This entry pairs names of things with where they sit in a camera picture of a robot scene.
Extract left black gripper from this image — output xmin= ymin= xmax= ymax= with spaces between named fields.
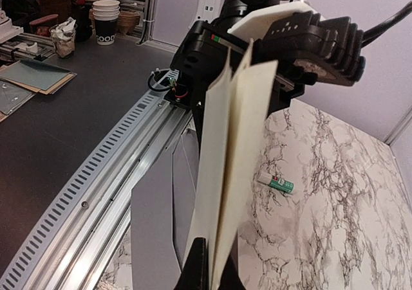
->
xmin=169 ymin=12 xmax=305 ymax=149

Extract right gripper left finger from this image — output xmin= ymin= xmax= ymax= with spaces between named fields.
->
xmin=174 ymin=237 xmax=209 ymax=290

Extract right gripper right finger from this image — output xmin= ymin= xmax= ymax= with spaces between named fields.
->
xmin=218 ymin=256 xmax=245 ymax=290

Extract cream paper letter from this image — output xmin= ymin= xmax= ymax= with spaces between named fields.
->
xmin=187 ymin=45 xmax=278 ymax=289

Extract grey envelope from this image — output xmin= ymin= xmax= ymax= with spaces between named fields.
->
xmin=131 ymin=131 xmax=201 ymax=289

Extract green white glue stick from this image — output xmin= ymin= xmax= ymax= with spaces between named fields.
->
xmin=257 ymin=171 xmax=294 ymax=194

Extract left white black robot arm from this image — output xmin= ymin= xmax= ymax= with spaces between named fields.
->
xmin=170 ymin=0 xmax=291 ymax=143

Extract stacked paper cups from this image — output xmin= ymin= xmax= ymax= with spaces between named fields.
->
xmin=92 ymin=0 xmax=120 ymax=46

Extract clear cup with paper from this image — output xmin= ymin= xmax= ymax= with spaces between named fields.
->
xmin=49 ymin=17 xmax=77 ymax=59

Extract flat cardboard and sheets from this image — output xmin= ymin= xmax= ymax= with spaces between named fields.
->
xmin=1 ymin=60 xmax=77 ymax=116

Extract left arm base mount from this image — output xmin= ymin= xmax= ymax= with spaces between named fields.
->
xmin=147 ymin=68 xmax=192 ymax=110

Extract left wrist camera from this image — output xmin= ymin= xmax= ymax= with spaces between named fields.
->
xmin=228 ymin=0 xmax=366 ymax=87

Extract front aluminium rail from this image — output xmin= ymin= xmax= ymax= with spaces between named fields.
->
xmin=0 ymin=87 xmax=194 ymax=290

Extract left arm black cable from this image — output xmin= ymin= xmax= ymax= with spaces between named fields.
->
xmin=357 ymin=0 xmax=412 ymax=46

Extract left aluminium frame post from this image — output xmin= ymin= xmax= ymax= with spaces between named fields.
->
xmin=384 ymin=106 xmax=412 ymax=146

